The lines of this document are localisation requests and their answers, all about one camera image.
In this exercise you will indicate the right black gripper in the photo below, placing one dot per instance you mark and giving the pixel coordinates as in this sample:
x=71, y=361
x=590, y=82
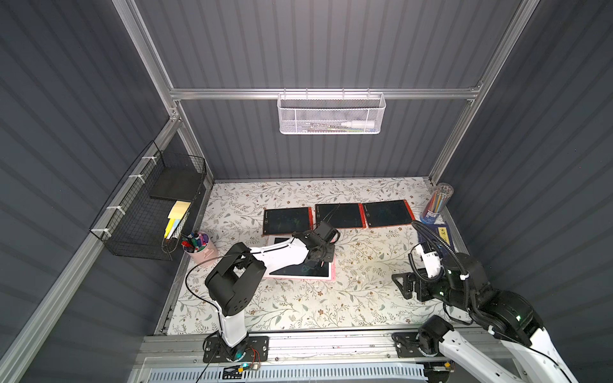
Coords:
x=412, y=285

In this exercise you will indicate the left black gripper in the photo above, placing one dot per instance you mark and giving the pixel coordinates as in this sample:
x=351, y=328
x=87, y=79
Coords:
x=323, y=234

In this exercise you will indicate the pink white writing tablet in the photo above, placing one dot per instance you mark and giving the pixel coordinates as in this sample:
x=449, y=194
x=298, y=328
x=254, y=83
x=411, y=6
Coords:
x=309, y=270

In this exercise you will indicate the red tablet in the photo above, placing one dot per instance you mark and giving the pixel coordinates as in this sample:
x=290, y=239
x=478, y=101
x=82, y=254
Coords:
x=286, y=221
x=341, y=216
x=388, y=213

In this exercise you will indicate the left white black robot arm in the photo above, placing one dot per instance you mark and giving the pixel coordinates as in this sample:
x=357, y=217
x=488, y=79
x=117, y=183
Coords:
x=233, y=282

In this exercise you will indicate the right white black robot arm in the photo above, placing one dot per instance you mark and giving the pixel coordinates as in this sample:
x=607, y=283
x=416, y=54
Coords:
x=505, y=315

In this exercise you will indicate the dark blue notebook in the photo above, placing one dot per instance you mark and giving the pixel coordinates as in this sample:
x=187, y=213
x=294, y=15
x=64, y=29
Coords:
x=442, y=230

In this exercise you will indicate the clear cup coloured pencils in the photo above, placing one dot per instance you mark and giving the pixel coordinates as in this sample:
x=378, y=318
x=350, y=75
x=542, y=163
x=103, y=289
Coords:
x=440, y=197

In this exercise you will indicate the white marker in basket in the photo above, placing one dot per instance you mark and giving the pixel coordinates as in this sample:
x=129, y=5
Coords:
x=359, y=125

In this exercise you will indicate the pink cup with markers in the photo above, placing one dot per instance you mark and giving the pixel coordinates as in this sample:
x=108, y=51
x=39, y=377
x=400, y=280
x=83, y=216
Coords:
x=199, y=247

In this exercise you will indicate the yellow sticky notes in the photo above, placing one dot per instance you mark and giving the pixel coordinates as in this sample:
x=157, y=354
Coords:
x=175, y=216

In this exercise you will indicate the black tray in basket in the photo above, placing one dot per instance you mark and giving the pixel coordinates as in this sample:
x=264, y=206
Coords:
x=176, y=185

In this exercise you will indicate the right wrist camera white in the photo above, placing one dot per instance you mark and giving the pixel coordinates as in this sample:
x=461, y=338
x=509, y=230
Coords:
x=432, y=262

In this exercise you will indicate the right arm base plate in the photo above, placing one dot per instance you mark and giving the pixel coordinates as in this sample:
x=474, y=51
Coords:
x=409, y=344

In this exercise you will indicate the white wire mesh basket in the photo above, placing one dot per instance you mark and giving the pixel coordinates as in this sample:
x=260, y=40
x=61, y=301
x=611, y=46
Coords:
x=321, y=113

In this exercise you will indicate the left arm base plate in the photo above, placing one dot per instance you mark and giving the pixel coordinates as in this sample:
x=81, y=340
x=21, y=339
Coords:
x=251, y=349

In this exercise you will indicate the black wire wall basket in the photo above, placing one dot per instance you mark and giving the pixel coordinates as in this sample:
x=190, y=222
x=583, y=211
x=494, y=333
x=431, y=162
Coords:
x=132, y=224

